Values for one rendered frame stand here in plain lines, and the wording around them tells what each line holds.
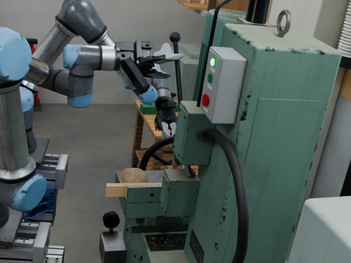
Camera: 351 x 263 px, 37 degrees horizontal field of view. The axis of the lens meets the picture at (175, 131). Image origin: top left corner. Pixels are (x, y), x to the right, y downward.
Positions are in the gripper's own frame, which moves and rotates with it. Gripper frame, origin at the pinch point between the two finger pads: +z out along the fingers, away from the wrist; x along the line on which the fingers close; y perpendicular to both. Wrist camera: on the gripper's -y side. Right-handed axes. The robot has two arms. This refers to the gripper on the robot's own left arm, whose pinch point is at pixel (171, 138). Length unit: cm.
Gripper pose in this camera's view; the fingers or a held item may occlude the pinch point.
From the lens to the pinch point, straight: 211.0
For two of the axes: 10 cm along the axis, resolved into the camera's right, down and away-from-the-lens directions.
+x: -9.5, -0.3, -3.0
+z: 1.5, 8.3, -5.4
